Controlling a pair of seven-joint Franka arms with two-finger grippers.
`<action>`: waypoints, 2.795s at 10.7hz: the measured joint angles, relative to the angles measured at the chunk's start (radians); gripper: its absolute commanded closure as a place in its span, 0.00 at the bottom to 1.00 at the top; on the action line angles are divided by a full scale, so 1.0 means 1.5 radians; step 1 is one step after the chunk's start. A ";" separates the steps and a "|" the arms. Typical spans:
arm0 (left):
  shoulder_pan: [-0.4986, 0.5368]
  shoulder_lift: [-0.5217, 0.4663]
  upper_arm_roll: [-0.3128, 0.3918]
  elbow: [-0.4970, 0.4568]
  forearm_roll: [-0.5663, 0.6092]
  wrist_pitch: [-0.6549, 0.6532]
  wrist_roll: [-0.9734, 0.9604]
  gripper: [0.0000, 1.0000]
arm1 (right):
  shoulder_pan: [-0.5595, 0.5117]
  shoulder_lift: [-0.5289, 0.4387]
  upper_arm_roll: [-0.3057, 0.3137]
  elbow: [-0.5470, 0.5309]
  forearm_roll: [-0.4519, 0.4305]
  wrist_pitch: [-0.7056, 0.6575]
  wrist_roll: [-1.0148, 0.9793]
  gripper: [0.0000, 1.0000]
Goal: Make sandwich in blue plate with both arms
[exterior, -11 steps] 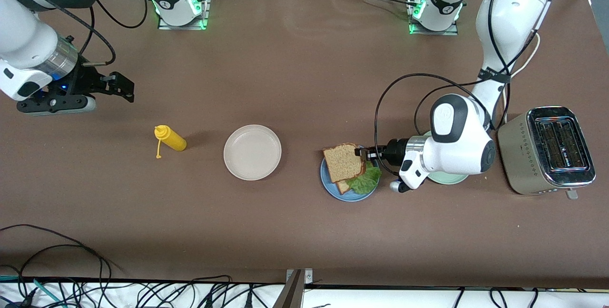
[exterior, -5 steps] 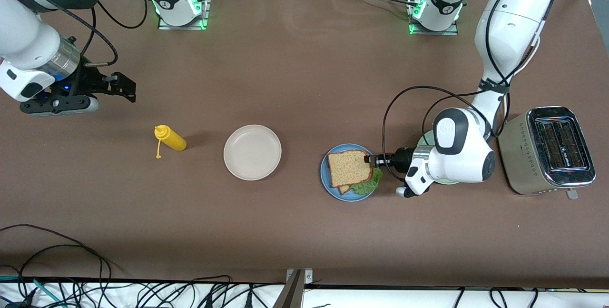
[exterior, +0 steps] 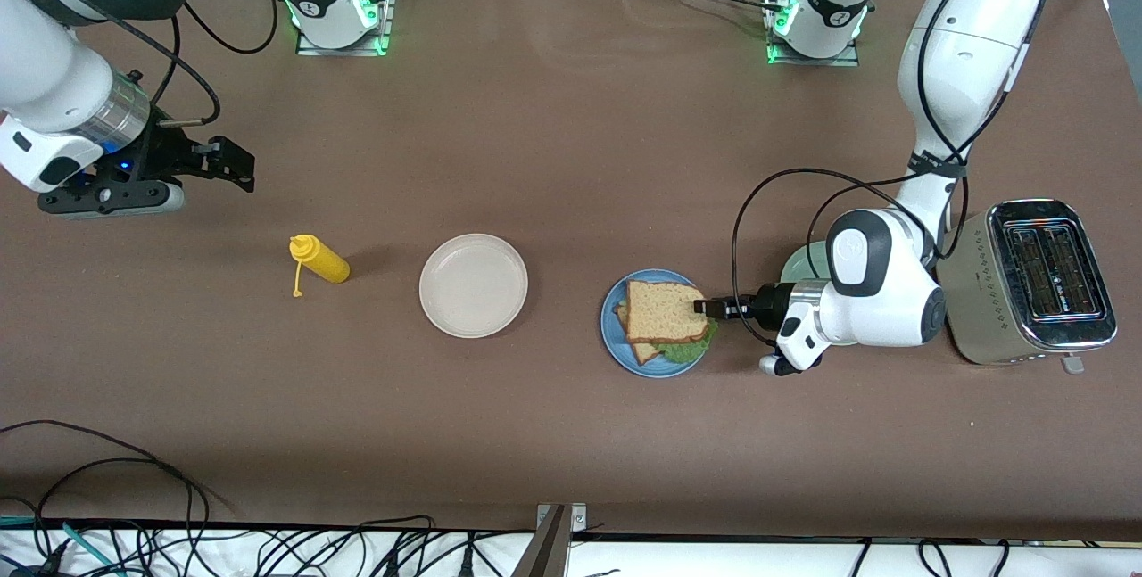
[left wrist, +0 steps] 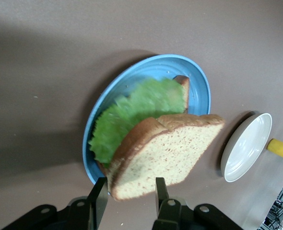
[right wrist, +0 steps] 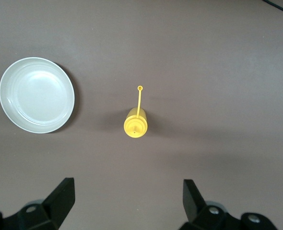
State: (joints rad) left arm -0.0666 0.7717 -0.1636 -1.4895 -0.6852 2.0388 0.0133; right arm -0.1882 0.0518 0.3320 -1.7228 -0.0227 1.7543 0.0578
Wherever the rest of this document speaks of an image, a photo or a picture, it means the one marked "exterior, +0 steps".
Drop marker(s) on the metal table edge bracket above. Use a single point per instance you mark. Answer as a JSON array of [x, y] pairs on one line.
[[553, 546]]

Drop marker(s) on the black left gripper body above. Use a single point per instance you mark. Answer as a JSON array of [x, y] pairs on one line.
[[769, 302]]

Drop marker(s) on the beige round plate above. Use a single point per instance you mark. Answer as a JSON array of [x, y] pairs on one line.
[[473, 285]]

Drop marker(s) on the blue round plate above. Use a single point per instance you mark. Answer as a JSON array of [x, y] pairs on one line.
[[669, 369]]

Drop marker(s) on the yellow squeeze sauce bottle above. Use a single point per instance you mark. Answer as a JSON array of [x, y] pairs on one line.
[[326, 265]]

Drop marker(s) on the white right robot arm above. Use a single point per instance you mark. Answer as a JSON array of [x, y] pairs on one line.
[[53, 69]]

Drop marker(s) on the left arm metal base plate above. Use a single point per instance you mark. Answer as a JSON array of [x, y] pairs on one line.
[[776, 55]]

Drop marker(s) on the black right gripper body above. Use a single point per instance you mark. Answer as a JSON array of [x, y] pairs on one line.
[[166, 152]]

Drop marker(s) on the green lettuce leaf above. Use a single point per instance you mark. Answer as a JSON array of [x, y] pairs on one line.
[[691, 349]]

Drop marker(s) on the brown bread slice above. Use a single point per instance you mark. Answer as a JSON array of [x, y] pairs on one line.
[[665, 309], [642, 351]]

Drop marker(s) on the beige and chrome toaster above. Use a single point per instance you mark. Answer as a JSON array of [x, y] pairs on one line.
[[1026, 292]]

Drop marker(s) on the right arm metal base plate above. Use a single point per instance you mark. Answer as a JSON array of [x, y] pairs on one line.
[[388, 20]]

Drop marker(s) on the green round plate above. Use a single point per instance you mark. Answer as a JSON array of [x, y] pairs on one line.
[[798, 265]]

